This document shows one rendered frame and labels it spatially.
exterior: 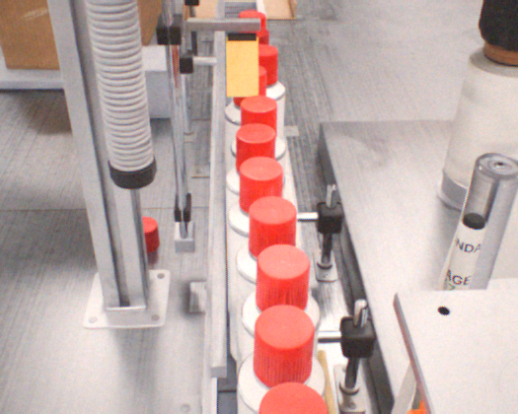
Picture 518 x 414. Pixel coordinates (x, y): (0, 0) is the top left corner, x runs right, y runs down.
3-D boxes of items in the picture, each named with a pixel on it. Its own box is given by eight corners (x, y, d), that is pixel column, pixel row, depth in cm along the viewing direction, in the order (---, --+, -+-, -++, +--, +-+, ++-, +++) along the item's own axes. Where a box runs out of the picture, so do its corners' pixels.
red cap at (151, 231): (153, 232, 80) (150, 212, 78) (164, 246, 77) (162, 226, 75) (127, 241, 78) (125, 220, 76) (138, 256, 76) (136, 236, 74)
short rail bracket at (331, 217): (338, 274, 74) (348, 192, 67) (314, 274, 74) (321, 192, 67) (334, 255, 76) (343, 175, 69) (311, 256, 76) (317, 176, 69)
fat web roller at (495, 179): (484, 341, 59) (540, 178, 48) (437, 342, 59) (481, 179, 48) (469, 307, 63) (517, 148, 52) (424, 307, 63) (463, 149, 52)
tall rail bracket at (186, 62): (224, 138, 99) (221, 39, 90) (179, 138, 99) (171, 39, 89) (224, 128, 102) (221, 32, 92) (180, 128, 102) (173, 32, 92)
